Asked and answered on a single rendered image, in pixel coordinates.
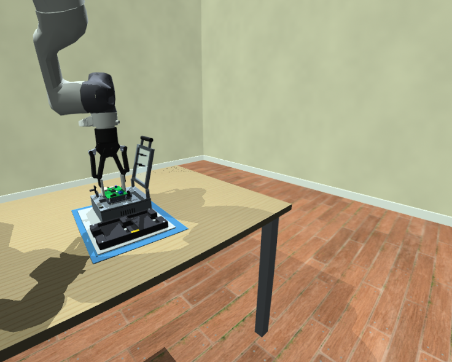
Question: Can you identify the green circuit board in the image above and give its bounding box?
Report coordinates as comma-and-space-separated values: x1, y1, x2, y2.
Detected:
104, 185, 127, 199

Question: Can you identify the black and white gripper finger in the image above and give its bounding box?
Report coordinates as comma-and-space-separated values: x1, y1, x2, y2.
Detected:
111, 146, 130, 192
88, 148, 107, 197

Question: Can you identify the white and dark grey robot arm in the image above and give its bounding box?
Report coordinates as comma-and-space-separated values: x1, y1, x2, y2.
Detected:
33, 0, 120, 129

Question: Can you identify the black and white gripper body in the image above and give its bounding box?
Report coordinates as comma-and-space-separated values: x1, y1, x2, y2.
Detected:
95, 127, 120, 158

